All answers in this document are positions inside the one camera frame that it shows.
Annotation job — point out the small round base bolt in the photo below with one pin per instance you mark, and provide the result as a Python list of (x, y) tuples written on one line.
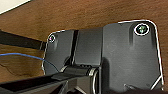
[(51, 38)]

